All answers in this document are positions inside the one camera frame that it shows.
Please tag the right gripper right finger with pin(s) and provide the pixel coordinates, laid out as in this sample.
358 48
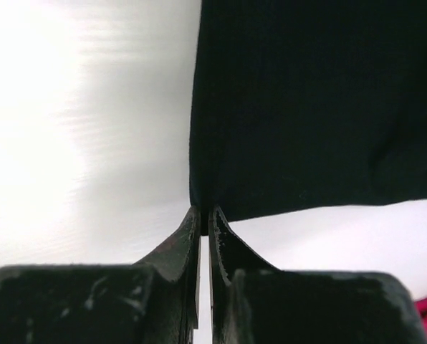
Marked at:
252 301

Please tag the black t shirt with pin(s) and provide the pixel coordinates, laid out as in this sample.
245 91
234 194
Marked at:
303 104

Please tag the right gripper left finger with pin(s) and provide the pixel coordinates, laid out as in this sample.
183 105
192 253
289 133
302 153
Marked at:
154 300

